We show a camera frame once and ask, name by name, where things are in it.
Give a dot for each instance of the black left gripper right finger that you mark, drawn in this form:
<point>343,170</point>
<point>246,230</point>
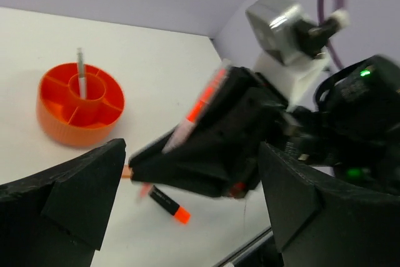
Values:
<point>318,220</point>

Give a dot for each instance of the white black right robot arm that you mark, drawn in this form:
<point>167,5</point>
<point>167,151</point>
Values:
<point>354,129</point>

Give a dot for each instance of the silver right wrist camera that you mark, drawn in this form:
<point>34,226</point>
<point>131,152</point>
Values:
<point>284,31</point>

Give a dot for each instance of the orange thin pen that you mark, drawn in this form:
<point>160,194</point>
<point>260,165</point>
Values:
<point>183,131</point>

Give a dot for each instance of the black orange highlighter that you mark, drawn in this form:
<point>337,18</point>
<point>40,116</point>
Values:
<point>169,205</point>

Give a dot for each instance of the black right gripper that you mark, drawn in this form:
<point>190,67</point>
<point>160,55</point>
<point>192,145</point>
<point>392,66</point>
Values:
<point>263,108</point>

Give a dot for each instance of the orange round desk organizer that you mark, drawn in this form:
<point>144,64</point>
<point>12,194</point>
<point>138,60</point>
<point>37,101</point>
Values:
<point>71,120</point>

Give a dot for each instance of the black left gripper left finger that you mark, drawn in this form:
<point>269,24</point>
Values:
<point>59,216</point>

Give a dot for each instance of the green thin pen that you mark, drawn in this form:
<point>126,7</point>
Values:
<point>81,74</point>

